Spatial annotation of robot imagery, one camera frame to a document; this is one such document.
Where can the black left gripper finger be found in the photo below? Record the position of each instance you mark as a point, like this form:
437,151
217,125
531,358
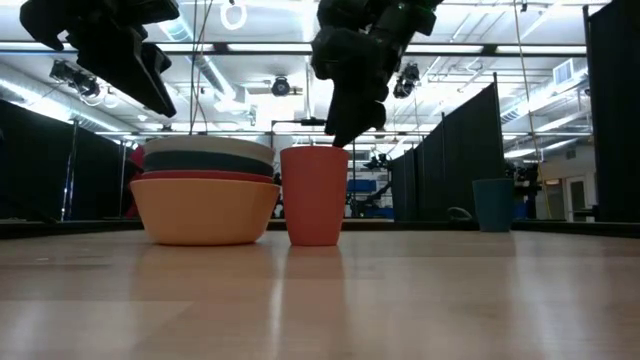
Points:
120,70
159,59

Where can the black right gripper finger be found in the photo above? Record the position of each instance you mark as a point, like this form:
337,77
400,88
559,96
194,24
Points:
352,120
379,115

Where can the orange cup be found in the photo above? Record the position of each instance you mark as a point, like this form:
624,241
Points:
314,200

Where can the white bowl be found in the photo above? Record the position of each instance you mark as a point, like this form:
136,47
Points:
207,144

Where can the teal bowl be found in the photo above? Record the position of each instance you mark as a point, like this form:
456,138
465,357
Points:
207,162

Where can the red bowl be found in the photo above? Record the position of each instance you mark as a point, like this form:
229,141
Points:
207,175

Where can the teal cup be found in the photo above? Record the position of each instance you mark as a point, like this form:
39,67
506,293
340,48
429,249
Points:
492,207

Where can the pale orange bowl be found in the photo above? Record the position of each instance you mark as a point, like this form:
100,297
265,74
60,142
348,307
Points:
205,215

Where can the black ceiling spotlight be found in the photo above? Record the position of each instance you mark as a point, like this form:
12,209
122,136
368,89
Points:
280,86
75,75
406,82

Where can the blue panel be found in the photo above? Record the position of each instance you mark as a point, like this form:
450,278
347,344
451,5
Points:
361,186

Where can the black partition curtain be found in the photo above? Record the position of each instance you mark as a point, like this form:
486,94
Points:
35,175
615,125
450,165

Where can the white ceiling air vent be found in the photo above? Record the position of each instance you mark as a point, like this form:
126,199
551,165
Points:
564,71

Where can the black table frame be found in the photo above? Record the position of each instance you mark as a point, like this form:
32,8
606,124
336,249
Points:
400,226

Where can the black frame corner bracket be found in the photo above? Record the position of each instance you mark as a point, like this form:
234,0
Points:
460,208

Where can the black overhead frame beam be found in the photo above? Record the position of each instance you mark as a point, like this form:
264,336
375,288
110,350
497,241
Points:
490,49

